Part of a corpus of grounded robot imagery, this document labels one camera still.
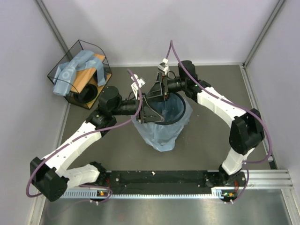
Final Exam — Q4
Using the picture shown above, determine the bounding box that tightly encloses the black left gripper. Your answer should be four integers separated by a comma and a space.
111, 92, 164, 124

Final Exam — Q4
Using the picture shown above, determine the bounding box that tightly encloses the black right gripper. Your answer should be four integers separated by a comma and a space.
146, 72, 187, 103

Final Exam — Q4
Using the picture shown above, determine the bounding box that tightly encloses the black trash bin rim ring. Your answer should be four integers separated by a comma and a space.
161, 92, 188, 126

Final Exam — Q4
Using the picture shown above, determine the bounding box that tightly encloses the dark blue trash bin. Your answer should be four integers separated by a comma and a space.
150, 92, 187, 146

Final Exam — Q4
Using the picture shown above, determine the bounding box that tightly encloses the light blue printed trash bag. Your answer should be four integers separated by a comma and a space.
53, 50, 107, 97

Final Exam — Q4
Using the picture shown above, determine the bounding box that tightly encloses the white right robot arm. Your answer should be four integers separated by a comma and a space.
153, 59, 265, 186

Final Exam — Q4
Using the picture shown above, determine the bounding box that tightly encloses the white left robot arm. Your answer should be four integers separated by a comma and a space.
28, 85, 168, 202

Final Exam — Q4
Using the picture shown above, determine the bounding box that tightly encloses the black bowl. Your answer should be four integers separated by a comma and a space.
74, 84, 98, 104

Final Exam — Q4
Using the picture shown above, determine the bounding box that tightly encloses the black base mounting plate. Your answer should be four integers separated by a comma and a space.
101, 170, 246, 195

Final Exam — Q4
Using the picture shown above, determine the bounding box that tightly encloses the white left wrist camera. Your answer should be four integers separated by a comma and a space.
131, 74, 145, 98

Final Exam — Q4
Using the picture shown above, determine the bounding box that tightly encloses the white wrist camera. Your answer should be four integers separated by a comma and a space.
157, 58, 170, 75
131, 74, 145, 98

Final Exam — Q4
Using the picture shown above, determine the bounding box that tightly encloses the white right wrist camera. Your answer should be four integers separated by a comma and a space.
157, 58, 170, 75

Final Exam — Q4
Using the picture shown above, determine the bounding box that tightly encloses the black wire shelf rack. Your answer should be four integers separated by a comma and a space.
47, 40, 112, 110

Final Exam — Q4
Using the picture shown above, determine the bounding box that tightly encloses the aluminium frame rail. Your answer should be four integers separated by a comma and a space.
61, 170, 293, 203

